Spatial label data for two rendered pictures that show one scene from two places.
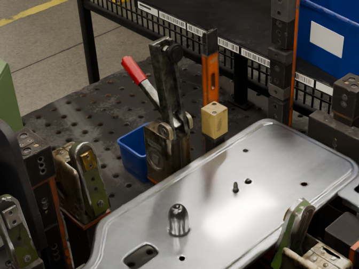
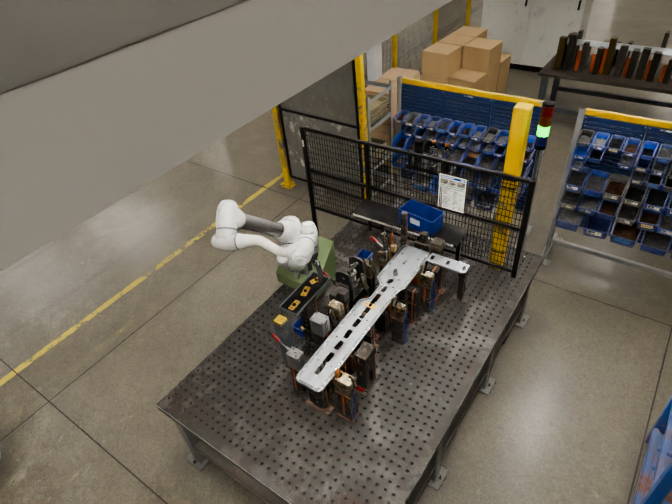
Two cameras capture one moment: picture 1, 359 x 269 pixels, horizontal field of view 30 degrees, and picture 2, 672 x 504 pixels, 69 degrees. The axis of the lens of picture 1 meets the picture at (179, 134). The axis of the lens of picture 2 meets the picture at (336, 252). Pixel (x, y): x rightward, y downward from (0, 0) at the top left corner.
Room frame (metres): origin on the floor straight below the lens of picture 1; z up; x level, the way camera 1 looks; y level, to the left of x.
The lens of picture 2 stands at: (-1.62, 0.88, 3.34)
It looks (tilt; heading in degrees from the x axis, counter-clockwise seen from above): 40 degrees down; 349
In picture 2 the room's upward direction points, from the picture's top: 6 degrees counter-clockwise
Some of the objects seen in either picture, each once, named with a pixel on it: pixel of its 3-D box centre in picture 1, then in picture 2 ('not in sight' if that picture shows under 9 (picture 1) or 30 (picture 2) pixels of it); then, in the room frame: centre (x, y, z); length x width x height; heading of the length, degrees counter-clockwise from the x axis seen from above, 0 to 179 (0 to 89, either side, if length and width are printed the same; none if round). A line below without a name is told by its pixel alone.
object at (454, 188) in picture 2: not in sight; (452, 192); (1.11, -0.57, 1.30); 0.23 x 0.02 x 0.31; 41
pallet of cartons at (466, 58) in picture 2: not in sight; (466, 78); (4.75, -2.58, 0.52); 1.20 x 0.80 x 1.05; 127
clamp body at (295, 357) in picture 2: not in sight; (298, 371); (0.26, 0.82, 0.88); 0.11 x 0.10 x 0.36; 41
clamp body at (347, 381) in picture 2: not in sight; (347, 396); (-0.01, 0.59, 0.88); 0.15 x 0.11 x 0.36; 41
